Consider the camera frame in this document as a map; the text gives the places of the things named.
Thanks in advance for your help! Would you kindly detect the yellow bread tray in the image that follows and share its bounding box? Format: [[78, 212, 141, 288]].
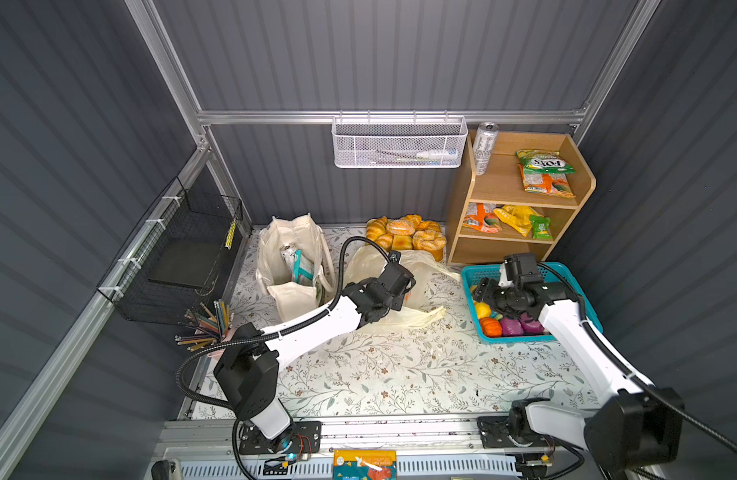
[[398, 215, 438, 262]]

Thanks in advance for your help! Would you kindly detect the orange toy pumpkin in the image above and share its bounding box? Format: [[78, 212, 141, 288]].
[[480, 317, 504, 338]]

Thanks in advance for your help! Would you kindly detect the purple toy onion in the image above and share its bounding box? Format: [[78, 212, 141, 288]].
[[519, 312, 546, 336]]

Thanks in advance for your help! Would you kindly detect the small green snack packet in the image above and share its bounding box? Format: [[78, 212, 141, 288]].
[[530, 215, 554, 240]]

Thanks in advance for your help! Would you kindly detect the sugared round bun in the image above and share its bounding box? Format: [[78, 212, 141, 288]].
[[386, 219, 416, 236]]

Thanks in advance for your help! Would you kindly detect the wooden shelf unit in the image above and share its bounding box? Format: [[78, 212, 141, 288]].
[[445, 131, 597, 265]]

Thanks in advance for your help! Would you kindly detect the yellow snack packet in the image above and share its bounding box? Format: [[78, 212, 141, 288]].
[[494, 205, 540, 237]]

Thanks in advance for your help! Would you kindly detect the croissant bread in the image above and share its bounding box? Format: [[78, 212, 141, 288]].
[[366, 217, 394, 251]]

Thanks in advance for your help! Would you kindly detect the toothpaste tube in basket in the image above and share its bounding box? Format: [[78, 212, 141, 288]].
[[373, 149, 460, 164]]

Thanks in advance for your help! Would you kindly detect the yellow translucent plastic bag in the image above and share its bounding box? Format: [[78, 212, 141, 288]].
[[342, 245, 462, 335]]

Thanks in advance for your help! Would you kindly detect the orange red snack packet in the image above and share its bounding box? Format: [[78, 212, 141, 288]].
[[462, 202, 503, 234]]

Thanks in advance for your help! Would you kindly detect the teal snack packet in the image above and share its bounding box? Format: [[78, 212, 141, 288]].
[[292, 251, 316, 286]]

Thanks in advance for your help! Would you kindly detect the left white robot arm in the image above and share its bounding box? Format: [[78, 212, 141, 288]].
[[214, 251, 416, 453]]

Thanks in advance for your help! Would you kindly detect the black wire wall basket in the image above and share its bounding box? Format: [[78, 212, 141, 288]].
[[98, 182, 246, 328]]

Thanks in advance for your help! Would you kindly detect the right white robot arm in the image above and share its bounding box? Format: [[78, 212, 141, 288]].
[[463, 253, 685, 475]]

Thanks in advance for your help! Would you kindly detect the teal plastic basket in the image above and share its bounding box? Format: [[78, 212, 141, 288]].
[[462, 260, 603, 344]]

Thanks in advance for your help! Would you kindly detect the green snack bag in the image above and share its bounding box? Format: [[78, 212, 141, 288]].
[[516, 149, 576, 174]]

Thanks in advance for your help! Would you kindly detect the square yellow bread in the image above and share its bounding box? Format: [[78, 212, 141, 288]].
[[391, 235, 414, 251]]

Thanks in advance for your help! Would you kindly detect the cream canvas tote bag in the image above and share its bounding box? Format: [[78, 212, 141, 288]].
[[256, 214, 336, 322]]

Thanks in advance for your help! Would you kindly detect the white wire wall basket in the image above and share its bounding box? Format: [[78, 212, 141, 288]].
[[330, 114, 469, 169]]

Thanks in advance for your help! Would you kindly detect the bundle of pencils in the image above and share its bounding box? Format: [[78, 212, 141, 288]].
[[174, 299, 232, 352]]

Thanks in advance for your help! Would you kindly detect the orange snack bag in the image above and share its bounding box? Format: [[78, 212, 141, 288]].
[[520, 165, 575, 199]]

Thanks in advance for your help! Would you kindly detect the white Monster energy can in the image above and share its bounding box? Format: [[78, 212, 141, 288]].
[[280, 244, 300, 270]]

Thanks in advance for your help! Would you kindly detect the rear silver drink can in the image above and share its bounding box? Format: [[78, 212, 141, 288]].
[[473, 122, 500, 176]]

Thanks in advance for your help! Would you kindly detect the colourful box at front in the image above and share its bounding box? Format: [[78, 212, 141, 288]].
[[332, 450, 398, 480]]

